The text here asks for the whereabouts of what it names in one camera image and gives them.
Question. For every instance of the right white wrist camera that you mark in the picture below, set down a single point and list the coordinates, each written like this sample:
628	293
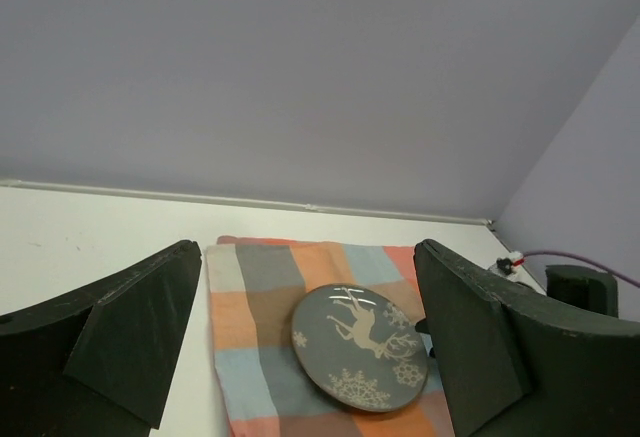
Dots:
506	267

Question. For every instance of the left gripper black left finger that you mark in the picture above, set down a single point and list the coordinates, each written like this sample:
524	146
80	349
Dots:
102	356

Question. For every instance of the dark round deer plate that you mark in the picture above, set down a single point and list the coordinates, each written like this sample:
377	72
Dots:
359	347

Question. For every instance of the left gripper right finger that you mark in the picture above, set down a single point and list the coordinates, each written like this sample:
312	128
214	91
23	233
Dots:
514	361

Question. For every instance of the aluminium table edge rail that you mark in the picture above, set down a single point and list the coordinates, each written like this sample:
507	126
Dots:
242	202

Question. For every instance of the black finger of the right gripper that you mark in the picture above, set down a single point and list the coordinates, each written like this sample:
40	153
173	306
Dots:
422	328

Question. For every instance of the orange grey checkered cloth napkin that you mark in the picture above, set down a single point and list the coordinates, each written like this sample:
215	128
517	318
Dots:
255	285

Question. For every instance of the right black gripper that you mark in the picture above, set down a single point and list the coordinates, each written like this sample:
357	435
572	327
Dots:
583	288

